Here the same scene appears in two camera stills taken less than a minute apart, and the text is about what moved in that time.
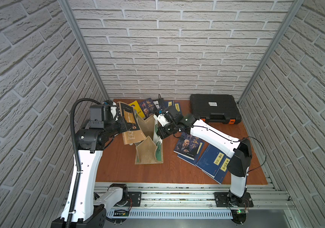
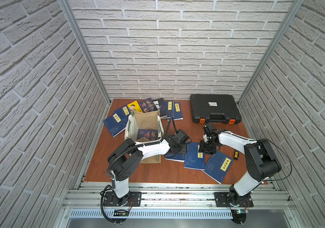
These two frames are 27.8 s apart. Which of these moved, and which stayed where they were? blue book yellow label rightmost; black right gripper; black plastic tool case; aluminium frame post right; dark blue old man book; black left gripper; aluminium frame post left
Moved: black left gripper; dark blue old man book; black right gripper
Stayed: aluminium frame post left; blue book yellow label rightmost; aluminium frame post right; black plastic tool case
